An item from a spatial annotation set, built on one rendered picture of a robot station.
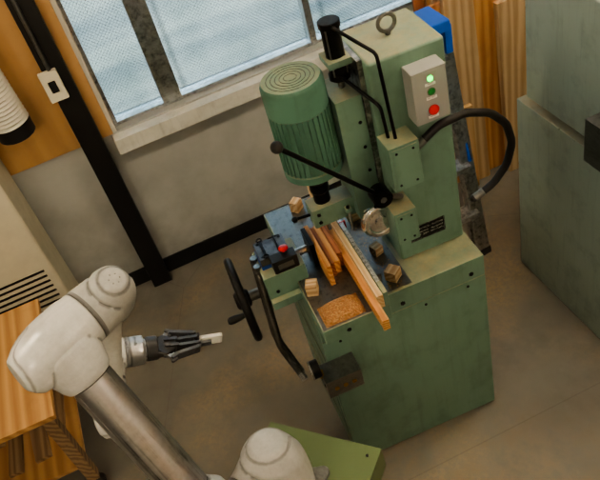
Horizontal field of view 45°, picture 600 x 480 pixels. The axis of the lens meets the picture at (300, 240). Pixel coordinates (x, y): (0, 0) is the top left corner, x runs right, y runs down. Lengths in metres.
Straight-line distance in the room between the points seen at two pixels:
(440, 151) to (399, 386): 0.89
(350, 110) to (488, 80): 1.73
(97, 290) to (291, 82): 0.75
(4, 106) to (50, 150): 0.39
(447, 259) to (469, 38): 1.40
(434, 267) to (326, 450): 0.66
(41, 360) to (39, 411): 1.20
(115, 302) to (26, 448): 1.67
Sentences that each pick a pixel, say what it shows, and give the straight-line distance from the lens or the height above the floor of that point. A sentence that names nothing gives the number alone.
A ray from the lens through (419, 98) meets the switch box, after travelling 1.96.
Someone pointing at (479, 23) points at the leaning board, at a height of 0.82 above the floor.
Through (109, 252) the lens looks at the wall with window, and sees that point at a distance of 3.70.
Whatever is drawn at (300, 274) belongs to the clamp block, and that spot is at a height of 0.92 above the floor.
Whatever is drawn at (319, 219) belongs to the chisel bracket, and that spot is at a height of 1.03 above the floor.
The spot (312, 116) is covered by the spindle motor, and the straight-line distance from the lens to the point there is 1.95.
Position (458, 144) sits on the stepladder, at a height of 0.61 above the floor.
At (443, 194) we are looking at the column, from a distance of 2.27.
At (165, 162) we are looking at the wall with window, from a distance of 3.48.
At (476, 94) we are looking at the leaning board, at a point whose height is 0.49.
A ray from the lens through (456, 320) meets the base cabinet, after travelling 2.50.
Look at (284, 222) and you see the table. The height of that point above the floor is 0.90.
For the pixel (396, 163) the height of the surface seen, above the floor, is 1.25.
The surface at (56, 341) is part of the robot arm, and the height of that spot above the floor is 1.42.
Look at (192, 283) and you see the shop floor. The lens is 3.72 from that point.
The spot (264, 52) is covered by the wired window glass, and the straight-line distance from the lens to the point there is 3.47.
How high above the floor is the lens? 2.47
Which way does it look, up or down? 41 degrees down
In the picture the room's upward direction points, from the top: 17 degrees counter-clockwise
